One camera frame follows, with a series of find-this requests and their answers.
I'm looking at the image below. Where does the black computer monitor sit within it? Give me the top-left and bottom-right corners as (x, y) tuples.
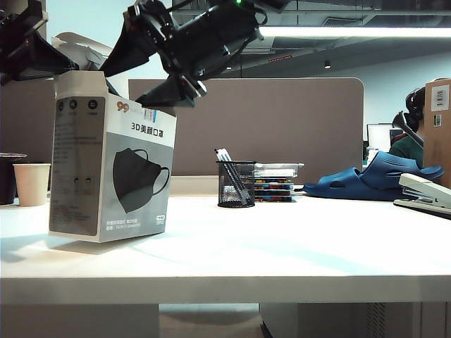
(366, 123), (402, 153)

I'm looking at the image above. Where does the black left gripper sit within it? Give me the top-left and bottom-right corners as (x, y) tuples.
(0, 0), (78, 85)

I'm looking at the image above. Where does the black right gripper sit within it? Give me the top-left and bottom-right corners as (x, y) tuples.
(99, 0), (244, 108)

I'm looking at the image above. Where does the long ceiling light strip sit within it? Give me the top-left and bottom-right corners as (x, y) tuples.
(259, 27), (451, 38)

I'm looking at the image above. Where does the wide brown desk partition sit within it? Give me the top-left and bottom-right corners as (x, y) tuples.
(128, 77), (365, 177)

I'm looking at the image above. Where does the black cylindrical container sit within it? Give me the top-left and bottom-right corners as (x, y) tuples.
(0, 153), (28, 206)

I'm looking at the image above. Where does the black grey angled stand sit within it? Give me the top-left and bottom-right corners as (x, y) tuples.
(392, 111), (425, 149)

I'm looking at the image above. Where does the blue rubber slipper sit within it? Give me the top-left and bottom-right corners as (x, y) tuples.
(302, 150), (445, 203)

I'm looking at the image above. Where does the beige paper cup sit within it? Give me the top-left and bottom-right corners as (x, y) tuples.
(13, 163), (51, 208)

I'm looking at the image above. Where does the clear plastic tray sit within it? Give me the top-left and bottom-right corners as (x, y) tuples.
(253, 163), (305, 179)

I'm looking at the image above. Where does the grey under-desk cabinet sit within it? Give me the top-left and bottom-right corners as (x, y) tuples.
(259, 303), (451, 338)

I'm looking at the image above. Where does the seated person green shirt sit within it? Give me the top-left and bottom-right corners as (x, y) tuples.
(387, 87), (426, 168)

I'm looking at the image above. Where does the black mesh pen holder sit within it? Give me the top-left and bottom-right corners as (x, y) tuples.
(216, 161), (257, 209)

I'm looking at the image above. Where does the tall cardboard box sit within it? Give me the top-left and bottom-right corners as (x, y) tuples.
(424, 79), (451, 189)

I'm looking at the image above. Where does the beige stapler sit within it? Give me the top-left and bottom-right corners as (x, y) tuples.
(393, 173), (451, 222)

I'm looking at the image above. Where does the white grey mask box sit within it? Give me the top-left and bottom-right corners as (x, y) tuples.
(48, 32), (178, 244)

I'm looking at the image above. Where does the dark brown partition panel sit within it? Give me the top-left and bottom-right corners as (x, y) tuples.
(0, 81), (57, 166)

